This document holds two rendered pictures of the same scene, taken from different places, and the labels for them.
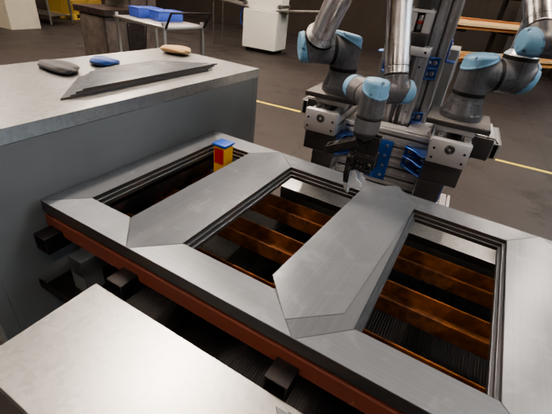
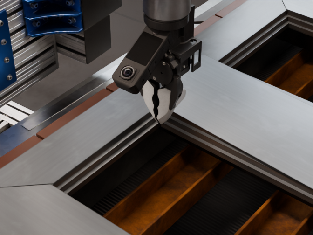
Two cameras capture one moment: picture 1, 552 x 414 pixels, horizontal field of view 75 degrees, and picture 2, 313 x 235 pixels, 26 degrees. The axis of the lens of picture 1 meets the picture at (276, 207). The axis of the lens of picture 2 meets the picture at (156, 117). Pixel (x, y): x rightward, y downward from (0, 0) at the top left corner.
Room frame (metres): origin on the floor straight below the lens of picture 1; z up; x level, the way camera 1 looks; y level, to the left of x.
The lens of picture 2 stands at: (0.86, 0.67, 1.58)
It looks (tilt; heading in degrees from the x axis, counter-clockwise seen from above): 38 degrees down; 282
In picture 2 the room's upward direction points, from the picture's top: straight up
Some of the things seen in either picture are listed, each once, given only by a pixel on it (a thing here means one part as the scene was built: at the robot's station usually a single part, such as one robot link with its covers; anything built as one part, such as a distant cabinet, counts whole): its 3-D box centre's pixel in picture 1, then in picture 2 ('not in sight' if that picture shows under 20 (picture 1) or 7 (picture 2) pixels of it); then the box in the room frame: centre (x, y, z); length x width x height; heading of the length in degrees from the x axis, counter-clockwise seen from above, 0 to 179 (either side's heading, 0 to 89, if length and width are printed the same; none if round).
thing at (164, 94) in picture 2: (352, 183); (173, 100); (1.04, -0.24, 0.89); 0.06 x 0.03 x 0.09; 63
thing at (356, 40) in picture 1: (345, 49); not in sight; (1.61, -0.21, 1.20); 0.13 x 0.12 x 0.14; 107
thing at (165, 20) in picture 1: (163, 56); not in sight; (4.52, 1.54, 0.52); 1.11 x 0.65 x 1.05; 60
